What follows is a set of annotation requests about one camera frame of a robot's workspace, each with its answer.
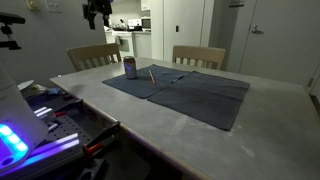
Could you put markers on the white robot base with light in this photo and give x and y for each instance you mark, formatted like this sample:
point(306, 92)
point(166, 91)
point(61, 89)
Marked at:
point(21, 129)

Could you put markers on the red pencil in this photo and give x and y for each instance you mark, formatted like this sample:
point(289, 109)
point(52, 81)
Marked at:
point(152, 77)

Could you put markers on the wooden chair by wall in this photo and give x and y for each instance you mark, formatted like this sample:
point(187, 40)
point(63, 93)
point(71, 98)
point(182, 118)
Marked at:
point(87, 57)

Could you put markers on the black orange bar clamp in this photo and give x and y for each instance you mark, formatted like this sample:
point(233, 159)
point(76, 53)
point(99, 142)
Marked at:
point(97, 143)

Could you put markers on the dark blue cloth far side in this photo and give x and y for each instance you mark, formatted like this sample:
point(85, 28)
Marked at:
point(211, 99)

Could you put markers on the dark blue cloth near robot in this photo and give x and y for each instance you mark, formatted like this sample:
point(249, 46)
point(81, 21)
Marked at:
point(142, 87)

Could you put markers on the black camera on tripod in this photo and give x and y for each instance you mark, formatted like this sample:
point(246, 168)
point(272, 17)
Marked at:
point(8, 19)

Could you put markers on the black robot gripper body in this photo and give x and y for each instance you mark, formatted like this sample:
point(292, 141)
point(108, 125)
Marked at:
point(94, 7)

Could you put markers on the black perforated mounting board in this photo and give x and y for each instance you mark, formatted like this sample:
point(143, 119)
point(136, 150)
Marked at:
point(69, 124)

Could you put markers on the white kitchen stove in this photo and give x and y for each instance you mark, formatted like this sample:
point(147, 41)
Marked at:
point(124, 40)

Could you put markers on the silver soda can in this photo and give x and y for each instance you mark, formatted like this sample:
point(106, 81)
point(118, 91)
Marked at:
point(130, 67)

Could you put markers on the grey door with handle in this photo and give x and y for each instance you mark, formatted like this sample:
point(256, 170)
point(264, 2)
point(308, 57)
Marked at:
point(283, 41)

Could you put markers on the wooden chair near door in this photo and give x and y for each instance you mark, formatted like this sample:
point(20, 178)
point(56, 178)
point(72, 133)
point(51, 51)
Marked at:
point(205, 57)

